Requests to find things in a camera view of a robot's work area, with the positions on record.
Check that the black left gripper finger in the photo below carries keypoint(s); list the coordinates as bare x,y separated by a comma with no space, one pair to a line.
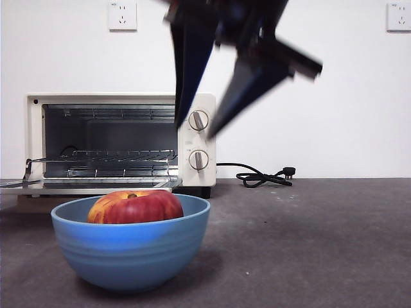
192,48
247,83

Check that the red apple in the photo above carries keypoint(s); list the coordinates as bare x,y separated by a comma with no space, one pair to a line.
138,208

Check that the blue ceramic bowl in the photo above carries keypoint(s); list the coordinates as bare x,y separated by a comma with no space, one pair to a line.
128,256

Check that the cream round oven knob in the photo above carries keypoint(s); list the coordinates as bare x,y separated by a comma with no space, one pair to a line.
200,120
198,159

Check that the cream Toshiba toaster oven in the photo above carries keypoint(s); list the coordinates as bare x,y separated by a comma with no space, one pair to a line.
197,179

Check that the white wall socket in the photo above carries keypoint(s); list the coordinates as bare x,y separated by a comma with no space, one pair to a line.
399,17
122,16

